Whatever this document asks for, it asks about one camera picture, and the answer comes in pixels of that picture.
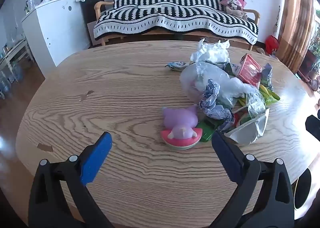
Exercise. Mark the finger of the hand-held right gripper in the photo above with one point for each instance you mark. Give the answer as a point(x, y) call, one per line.
point(313, 126)

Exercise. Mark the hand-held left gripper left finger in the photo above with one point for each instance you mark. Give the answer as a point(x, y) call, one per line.
point(96, 158)

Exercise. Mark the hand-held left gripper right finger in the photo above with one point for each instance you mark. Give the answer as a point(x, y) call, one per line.
point(226, 153)

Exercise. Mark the lime green snack packet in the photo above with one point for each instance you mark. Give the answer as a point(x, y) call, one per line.
point(270, 95)

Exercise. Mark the blue grey paper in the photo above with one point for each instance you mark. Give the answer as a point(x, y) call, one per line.
point(212, 98)

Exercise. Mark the white tissue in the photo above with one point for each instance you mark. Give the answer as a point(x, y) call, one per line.
point(211, 50)

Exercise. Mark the silver foil packet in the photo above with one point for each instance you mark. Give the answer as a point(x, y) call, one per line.
point(247, 133)

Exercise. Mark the dark green packet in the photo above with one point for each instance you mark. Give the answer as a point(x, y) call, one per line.
point(207, 130)

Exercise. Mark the watermelon print wrapper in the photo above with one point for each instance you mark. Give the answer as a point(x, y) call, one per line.
point(241, 118)

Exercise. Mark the purple toy on watermelon slice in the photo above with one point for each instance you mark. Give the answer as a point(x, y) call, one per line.
point(180, 128)

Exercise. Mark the yellow green snack packet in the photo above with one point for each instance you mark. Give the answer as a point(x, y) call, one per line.
point(243, 101)

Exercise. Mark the clear plastic bag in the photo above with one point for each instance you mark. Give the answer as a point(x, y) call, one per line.
point(197, 78)

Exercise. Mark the green white snack packet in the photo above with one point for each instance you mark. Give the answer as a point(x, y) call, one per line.
point(230, 68)

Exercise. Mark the red cardboard box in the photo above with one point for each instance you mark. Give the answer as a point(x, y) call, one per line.
point(248, 70)

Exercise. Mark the red bag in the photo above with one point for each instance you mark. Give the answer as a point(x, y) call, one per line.
point(271, 43)

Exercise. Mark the small white green wrapper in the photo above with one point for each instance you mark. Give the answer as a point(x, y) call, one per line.
point(176, 65)

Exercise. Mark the brown patterned curtain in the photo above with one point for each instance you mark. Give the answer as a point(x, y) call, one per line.
point(295, 18)

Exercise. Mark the clear water bottle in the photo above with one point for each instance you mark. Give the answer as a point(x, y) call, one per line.
point(5, 84)
point(17, 70)

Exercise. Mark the white bench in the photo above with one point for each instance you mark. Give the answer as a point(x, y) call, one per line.
point(15, 51)

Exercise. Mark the white cabinet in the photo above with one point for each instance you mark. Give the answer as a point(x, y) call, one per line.
point(62, 25)

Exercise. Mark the pink plush toy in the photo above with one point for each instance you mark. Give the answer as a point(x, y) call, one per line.
point(233, 3)

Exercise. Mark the black cabinet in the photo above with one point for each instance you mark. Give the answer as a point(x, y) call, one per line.
point(91, 8)

